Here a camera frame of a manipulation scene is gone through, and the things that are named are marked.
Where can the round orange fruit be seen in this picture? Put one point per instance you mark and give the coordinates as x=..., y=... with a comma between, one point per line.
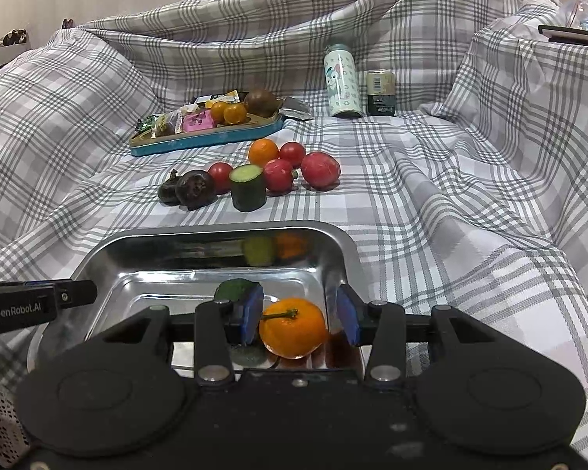
x=263, y=152

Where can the orange mandarin with stem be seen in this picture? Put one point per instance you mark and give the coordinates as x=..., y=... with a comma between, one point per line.
x=294, y=328

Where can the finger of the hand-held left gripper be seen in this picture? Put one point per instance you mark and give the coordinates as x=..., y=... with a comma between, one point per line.
x=34, y=303

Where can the stainless steel tray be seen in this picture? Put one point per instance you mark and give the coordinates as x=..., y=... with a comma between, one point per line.
x=176, y=274

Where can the dark clip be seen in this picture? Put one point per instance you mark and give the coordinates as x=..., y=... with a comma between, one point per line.
x=67, y=23

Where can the grey plaid cloth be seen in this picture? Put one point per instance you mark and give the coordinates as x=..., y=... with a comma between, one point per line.
x=446, y=196

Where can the yellow and white snack packet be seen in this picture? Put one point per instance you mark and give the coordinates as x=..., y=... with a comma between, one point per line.
x=224, y=96

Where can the green candy wrapper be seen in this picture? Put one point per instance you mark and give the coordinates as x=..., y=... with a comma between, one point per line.
x=143, y=126

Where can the black flat device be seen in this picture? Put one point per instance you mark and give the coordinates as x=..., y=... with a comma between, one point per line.
x=576, y=35

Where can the silver foil packet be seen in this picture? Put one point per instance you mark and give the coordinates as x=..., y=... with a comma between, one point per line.
x=296, y=107

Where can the small dark water chestnut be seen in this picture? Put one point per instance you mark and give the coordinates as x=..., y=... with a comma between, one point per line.
x=168, y=193

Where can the brown patterned object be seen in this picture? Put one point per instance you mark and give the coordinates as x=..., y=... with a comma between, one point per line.
x=10, y=38

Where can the clear packet of brown snack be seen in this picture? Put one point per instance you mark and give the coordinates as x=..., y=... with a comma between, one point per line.
x=167, y=125

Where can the dark green fruit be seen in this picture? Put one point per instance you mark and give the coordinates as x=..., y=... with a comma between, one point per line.
x=233, y=289

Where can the white and green printed bottle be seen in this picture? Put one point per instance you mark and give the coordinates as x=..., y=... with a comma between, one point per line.
x=343, y=83

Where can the brown kiwi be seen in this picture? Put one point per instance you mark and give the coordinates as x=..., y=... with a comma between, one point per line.
x=261, y=103

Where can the small red tomato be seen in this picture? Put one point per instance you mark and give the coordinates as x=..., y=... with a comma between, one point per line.
x=220, y=175
x=278, y=175
x=292, y=153

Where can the dark green drink can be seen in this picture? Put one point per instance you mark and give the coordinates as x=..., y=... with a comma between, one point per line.
x=381, y=93

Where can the large red tomato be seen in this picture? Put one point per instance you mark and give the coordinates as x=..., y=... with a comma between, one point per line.
x=320, y=170

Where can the blue tin tray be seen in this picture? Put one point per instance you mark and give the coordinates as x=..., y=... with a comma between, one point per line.
x=201, y=138

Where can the white lace cloth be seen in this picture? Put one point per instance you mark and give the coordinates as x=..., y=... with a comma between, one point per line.
x=0, y=416

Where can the large dark water chestnut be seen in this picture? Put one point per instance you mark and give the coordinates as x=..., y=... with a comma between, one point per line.
x=195, y=188

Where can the cucumber piece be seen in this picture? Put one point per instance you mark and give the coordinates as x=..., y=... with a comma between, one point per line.
x=248, y=188

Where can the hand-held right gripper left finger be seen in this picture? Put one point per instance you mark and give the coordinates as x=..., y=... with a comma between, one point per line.
x=253, y=314

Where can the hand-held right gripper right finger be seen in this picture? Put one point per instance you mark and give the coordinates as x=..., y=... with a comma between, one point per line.
x=347, y=314

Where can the orange cherry tomato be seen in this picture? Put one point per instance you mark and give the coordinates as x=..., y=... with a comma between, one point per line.
x=218, y=110
x=235, y=114

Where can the pink snack packet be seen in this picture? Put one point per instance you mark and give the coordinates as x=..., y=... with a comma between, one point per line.
x=198, y=121

